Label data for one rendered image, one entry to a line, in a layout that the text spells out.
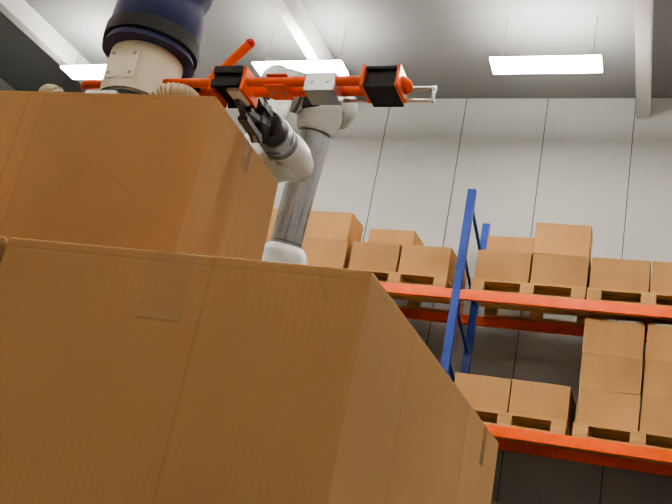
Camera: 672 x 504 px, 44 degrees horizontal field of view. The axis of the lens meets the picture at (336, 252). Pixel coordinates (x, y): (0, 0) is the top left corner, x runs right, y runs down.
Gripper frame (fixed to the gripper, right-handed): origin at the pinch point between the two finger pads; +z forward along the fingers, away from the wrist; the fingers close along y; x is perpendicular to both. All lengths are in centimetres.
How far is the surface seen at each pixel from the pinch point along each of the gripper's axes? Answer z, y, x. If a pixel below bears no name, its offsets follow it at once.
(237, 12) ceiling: -644, -500, 411
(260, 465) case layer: 79, 84, -57
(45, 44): -667, -470, 716
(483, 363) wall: -842, -133, 73
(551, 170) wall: -840, -394, 21
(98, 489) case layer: 79, 88, -43
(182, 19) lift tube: 4.8, -15.0, 16.5
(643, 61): -707, -470, -79
